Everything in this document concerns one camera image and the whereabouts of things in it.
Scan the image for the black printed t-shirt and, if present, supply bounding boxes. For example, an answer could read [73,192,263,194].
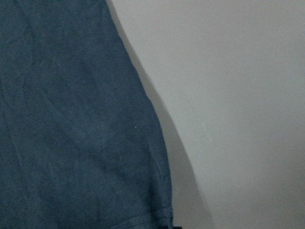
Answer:
[0,0,173,229]

